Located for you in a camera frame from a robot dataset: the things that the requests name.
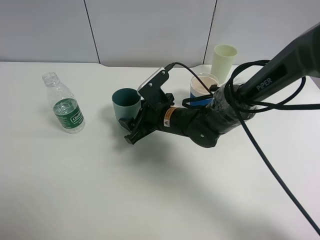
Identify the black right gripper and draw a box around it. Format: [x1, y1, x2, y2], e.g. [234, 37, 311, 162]
[118, 93, 175, 145]

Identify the teal plastic cup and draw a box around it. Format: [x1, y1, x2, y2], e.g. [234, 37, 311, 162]
[111, 88, 141, 129]

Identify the clear bottle with green label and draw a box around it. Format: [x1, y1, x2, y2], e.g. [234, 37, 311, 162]
[42, 72, 85, 134]

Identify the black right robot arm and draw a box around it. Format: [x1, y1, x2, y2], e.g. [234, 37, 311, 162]
[119, 25, 320, 148]

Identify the paper cup with blue sleeve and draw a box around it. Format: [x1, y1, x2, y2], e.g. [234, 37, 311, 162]
[189, 73, 219, 106]

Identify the pale green plastic cup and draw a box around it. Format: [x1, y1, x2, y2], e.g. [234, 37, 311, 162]
[210, 44, 238, 85]

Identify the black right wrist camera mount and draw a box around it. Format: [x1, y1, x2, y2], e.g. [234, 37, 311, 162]
[137, 67, 173, 111]

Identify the black right camera cable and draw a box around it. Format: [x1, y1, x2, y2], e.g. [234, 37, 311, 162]
[164, 59, 320, 236]

